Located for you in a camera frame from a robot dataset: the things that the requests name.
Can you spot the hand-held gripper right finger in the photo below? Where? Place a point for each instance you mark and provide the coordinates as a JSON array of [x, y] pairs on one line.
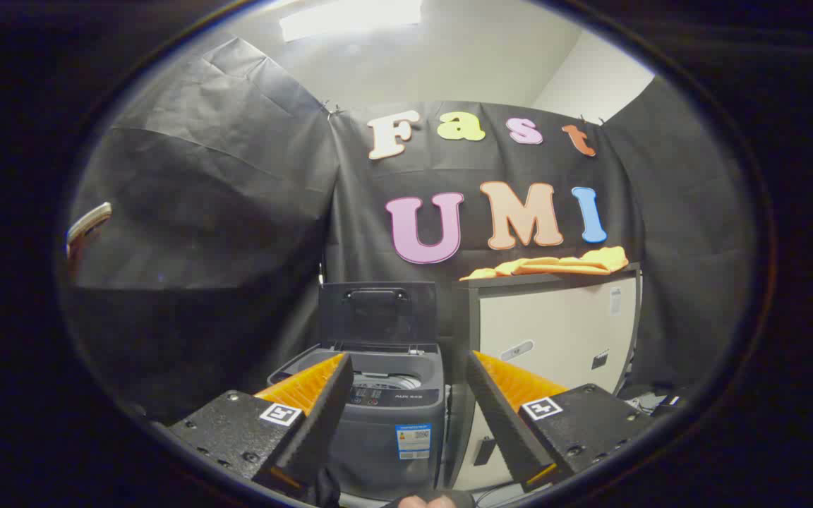
[[498, 416]]

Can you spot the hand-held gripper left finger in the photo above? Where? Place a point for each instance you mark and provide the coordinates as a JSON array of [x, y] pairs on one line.
[[322, 416]]

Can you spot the orange polo shirt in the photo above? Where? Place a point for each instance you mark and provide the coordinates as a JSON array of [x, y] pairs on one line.
[[562, 264]]

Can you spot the grey washing machine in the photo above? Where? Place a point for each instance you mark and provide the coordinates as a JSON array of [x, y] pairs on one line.
[[392, 423]]

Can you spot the black backdrop cloth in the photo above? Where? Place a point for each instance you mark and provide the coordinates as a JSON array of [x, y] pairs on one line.
[[237, 212]]

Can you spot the white cabinet with dark top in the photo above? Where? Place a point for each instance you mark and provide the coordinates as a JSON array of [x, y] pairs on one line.
[[562, 324]]

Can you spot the pale curved object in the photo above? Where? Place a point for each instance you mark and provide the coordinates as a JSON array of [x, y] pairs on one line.
[[87, 226]]

